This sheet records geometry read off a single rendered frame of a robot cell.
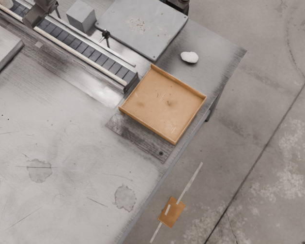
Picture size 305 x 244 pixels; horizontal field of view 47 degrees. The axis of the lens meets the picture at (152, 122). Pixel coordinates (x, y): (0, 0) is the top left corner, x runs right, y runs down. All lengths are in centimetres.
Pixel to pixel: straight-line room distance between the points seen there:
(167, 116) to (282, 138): 119
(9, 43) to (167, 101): 78
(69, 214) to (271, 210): 137
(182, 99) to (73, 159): 55
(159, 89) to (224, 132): 96
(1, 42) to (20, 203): 75
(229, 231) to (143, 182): 99
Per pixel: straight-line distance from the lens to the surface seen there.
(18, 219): 155
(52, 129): 160
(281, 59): 284
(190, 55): 168
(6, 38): 183
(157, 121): 155
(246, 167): 243
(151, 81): 164
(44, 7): 152
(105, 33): 162
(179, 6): 259
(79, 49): 170
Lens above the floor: 228
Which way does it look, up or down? 69 degrees down
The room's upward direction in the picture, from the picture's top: straight up
